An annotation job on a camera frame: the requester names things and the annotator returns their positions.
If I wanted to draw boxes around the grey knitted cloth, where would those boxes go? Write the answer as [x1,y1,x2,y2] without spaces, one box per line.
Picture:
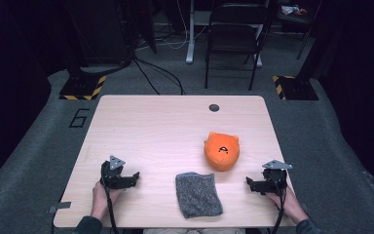
[174,172,225,220]

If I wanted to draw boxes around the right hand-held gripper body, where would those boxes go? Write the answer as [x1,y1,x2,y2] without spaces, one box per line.
[261,159,293,196]

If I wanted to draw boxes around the striped black stand base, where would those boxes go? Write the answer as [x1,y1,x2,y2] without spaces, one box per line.
[271,74,320,101]
[58,74,107,101]

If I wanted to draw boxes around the person's right hand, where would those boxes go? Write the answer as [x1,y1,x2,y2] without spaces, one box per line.
[266,185,310,226]

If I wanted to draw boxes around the hand-held gripper cable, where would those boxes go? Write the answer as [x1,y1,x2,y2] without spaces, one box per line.
[100,169,120,234]
[270,175,289,234]

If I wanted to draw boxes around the black floor cable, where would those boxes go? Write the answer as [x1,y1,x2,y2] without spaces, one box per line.
[131,57,186,97]

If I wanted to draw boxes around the dark cabinet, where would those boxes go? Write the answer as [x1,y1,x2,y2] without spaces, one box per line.
[61,0,134,66]

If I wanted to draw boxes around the person's left hand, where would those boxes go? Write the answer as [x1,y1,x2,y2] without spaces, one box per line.
[90,180,125,222]

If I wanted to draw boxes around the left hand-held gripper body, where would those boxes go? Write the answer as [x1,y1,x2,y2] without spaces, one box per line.
[99,155,131,190]

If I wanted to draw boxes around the small colourful object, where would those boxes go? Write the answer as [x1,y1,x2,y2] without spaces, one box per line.
[280,4,308,17]

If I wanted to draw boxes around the white cables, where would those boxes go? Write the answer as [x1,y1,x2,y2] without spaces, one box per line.
[135,0,209,52]

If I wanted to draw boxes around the black folding chair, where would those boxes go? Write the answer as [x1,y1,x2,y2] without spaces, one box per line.
[204,1,272,92]

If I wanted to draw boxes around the right hand-held gripper cable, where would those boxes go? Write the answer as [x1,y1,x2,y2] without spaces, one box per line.
[270,175,289,234]

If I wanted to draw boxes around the left hand-held gripper cable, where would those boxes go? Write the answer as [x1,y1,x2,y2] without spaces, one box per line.
[100,169,120,234]

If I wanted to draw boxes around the orange plush toy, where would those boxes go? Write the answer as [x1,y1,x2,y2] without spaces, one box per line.
[203,131,241,173]

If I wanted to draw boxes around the white desk leg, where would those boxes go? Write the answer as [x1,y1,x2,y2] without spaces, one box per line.
[185,0,197,64]

